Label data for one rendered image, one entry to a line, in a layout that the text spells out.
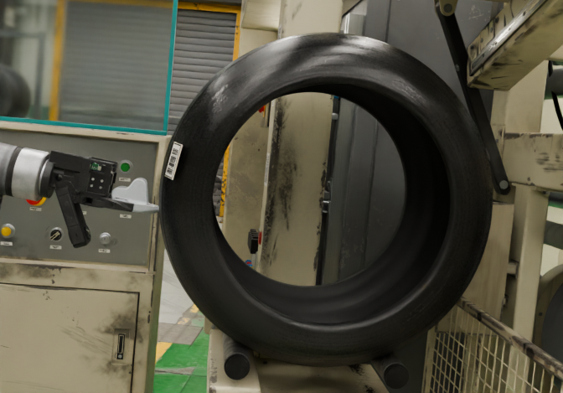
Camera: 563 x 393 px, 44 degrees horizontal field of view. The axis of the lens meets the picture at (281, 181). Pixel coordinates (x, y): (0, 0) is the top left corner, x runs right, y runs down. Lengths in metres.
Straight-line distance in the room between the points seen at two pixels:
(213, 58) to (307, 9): 9.07
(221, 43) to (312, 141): 9.10
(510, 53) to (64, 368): 1.38
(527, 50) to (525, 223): 0.43
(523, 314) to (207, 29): 9.33
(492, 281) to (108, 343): 1.02
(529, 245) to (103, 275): 1.09
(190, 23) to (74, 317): 9.02
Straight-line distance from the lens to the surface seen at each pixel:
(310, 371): 1.56
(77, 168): 1.30
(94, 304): 1.98
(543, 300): 1.98
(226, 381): 1.28
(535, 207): 1.66
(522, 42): 1.38
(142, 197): 1.29
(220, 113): 1.17
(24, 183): 1.30
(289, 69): 1.18
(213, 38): 10.67
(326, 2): 1.59
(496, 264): 1.63
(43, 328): 2.02
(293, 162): 1.56
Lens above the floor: 1.30
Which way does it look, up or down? 4 degrees down
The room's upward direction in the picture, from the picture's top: 5 degrees clockwise
